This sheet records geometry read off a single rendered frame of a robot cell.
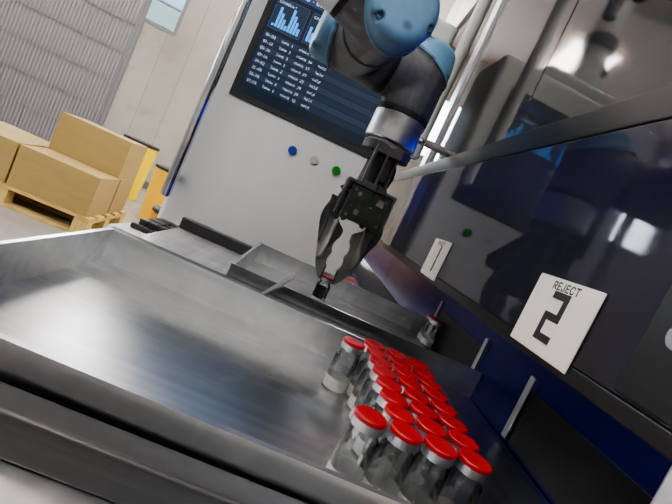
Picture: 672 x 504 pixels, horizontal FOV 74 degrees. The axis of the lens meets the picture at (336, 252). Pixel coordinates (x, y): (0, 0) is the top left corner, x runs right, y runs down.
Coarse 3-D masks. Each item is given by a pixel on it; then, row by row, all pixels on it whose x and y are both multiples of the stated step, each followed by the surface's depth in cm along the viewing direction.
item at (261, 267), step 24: (240, 264) 60; (264, 264) 79; (288, 264) 79; (264, 288) 54; (288, 288) 54; (312, 288) 78; (336, 288) 80; (360, 288) 80; (312, 312) 55; (336, 312) 55; (360, 312) 77; (384, 312) 81; (408, 312) 81; (384, 336) 55; (408, 336) 75; (432, 360) 56; (456, 384) 56
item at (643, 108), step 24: (456, 0) 201; (504, 0) 105; (456, 24) 165; (480, 48) 106; (456, 96) 107; (648, 96) 34; (576, 120) 44; (600, 120) 40; (624, 120) 36; (648, 120) 33; (504, 144) 60; (528, 144) 53; (552, 144) 47; (432, 168) 97; (408, 264) 81; (480, 312) 46; (504, 336) 39; (576, 384) 29; (600, 384) 27; (600, 408) 26; (624, 408) 24; (648, 432) 22
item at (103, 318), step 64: (0, 256) 29; (64, 256) 38; (128, 256) 45; (0, 320) 27; (64, 320) 30; (128, 320) 34; (192, 320) 40; (256, 320) 46; (320, 320) 46; (64, 384) 20; (128, 384) 26; (192, 384) 30; (256, 384) 34; (320, 384) 39; (192, 448) 20; (256, 448) 20; (320, 448) 29
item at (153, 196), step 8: (160, 168) 484; (168, 168) 499; (152, 176) 491; (160, 176) 484; (152, 184) 488; (160, 184) 485; (152, 192) 487; (144, 200) 493; (152, 200) 488; (160, 200) 488; (144, 208) 491; (144, 216) 491
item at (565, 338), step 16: (544, 288) 36; (560, 288) 34; (576, 288) 32; (528, 304) 38; (544, 304) 35; (560, 304) 33; (576, 304) 32; (592, 304) 30; (528, 320) 37; (560, 320) 33; (576, 320) 31; (592, 320) 30; (512, 336) 38; (528, 336) 36; (560, 336) 32; (576, 336) 30; (544, 352) 33; (560, 352) 31; (576, 352) 30; (560, 368) 30
